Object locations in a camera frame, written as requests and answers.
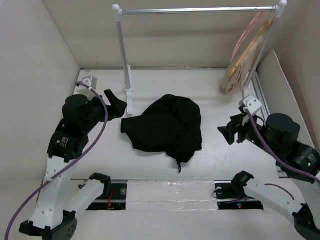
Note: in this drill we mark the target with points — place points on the aluminium rail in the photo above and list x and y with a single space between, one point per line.
260 95

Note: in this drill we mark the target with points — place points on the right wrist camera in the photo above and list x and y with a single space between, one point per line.
250 103

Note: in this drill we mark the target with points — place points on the wooden hanger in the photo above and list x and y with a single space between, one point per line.
263 30

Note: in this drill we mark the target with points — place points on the pink hanger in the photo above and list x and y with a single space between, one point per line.
245 34

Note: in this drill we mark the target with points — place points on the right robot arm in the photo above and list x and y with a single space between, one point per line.
301 163

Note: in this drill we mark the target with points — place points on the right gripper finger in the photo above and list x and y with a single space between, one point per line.
228 133
235 121

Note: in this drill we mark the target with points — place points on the black trousers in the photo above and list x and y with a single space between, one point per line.
172 124

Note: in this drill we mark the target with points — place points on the white cardboard panel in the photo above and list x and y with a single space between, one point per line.
279 96

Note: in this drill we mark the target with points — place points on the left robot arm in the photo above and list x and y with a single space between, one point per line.
54 218

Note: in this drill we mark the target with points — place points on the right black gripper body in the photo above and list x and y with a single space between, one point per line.
247 131

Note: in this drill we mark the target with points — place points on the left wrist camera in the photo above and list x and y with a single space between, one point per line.
89 81

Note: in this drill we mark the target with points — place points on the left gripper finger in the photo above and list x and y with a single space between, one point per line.
113 100
117 108

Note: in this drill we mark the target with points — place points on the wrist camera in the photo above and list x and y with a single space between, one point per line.
250 103
89 81

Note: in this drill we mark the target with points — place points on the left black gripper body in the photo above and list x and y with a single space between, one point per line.
97 109

